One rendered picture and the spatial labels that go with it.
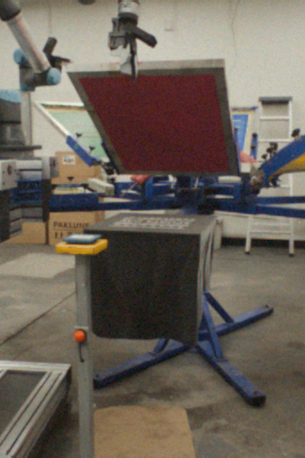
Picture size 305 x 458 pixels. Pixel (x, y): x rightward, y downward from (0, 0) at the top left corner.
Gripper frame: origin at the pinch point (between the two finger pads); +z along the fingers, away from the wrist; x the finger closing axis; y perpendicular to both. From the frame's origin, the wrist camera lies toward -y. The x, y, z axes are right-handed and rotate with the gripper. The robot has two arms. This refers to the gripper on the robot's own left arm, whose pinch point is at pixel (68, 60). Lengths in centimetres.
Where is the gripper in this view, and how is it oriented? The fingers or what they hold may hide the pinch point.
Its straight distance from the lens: 287.4
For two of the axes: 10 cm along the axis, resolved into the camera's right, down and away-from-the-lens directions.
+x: 8.5, 2.1, -4.8
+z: 5.1, -1.3, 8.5
